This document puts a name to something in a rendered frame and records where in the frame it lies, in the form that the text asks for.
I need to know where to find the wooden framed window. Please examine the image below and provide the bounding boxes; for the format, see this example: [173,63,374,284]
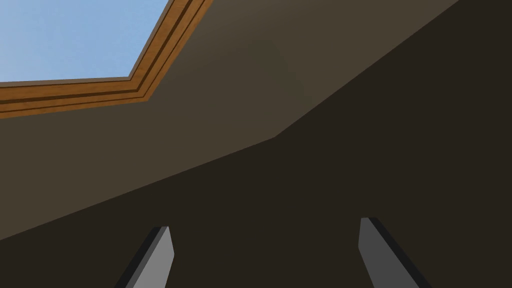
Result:
[0,0,215,120]

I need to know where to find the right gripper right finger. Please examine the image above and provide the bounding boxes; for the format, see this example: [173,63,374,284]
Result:
[357,217,433,288]

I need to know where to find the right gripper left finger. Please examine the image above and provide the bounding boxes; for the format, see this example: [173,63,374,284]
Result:
[114,225,175,288]

